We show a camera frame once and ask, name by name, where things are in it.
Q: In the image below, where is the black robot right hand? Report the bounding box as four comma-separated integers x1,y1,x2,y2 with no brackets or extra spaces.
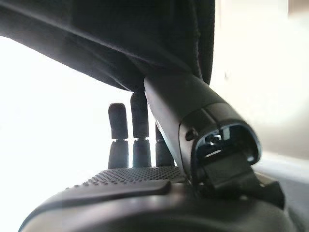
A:
18,72,301,232

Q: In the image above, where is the black garment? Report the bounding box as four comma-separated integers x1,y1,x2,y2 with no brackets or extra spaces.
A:
0,0,216,94

